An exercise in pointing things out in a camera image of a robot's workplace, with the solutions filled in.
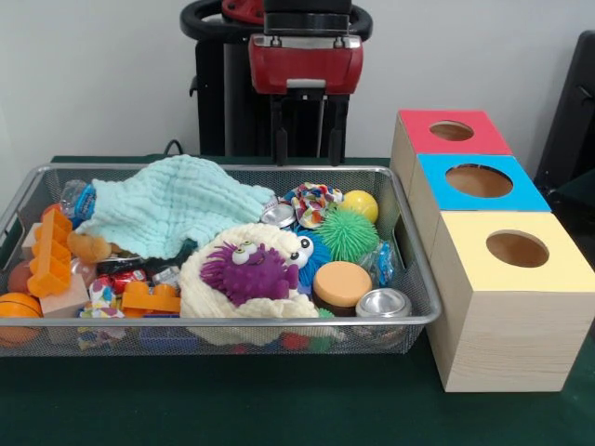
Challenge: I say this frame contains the yellow ball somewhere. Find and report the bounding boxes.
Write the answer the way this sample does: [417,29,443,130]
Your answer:
[341,189,380,224]

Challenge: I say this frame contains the green spiky rubber ball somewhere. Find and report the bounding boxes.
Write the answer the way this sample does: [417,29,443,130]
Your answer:
[315,208,380,262]

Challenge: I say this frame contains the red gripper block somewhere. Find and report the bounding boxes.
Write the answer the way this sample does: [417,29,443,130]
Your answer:
[248,44,364,166]

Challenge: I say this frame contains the long orange building block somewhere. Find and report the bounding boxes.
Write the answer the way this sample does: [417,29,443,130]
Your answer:
[26,207,74,298]

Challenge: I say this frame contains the black upright panel on stand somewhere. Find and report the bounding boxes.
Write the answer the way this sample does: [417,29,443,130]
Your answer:
[534,30,595,196]

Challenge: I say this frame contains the dark green table cloth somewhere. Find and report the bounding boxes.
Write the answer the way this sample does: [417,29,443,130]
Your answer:
[0,155,595,446]

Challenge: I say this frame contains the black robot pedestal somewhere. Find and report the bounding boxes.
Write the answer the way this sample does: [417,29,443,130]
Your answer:
[179,0,373,158]

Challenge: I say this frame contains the colourful patterned fabric scrunchie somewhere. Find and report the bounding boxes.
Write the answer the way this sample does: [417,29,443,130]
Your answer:
[283,182,344,230]

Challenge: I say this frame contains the blue spiky toy with eyes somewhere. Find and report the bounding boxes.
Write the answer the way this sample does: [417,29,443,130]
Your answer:
[285,230,332,289]

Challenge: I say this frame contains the purple spiky monster toy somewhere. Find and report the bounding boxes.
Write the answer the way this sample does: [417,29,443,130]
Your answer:
[200,240,301,308]

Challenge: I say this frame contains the wooden box with three holes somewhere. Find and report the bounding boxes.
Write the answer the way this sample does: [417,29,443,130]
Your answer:
[389,109,595,394]

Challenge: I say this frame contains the mint green waffle cloth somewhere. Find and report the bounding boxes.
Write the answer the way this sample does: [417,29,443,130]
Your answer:
[74,154,275,260]

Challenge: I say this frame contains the silver metal can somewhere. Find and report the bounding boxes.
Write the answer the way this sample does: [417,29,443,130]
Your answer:
[355,287,414,320]

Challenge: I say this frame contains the cream knitted cloth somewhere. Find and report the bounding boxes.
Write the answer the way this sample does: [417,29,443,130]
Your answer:
[178,222,322,348]

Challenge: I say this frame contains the shallow wire mesh bin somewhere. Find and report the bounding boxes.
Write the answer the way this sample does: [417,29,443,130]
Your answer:
[0,163,443,358]

